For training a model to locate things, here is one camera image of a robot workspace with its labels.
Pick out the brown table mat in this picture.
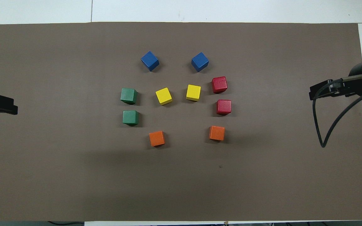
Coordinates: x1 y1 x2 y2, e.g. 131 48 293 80
0 22 362 222

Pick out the green wooden block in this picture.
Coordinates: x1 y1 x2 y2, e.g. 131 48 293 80
120 88 138 105
123 110 139 126

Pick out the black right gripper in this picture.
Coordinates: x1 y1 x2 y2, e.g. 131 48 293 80
309 79 358 101

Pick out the thin black cable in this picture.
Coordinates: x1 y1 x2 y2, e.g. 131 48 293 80
47 221 85 226

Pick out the yellow wooden block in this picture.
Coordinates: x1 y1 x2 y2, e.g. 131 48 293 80
155 87 173 105
186 84 201 102

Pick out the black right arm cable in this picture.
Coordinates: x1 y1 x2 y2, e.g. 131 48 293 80
312 75 362 148

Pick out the red wooden block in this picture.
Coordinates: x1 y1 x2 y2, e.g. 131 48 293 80
211 76 228 94
216 100 232 116

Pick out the blue wooden block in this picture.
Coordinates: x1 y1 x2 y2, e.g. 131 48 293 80
141 51 160 72
191 52 210 73

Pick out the orange wooden block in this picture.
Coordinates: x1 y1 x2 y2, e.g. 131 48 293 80
149 131 165 147
209 126 225 141

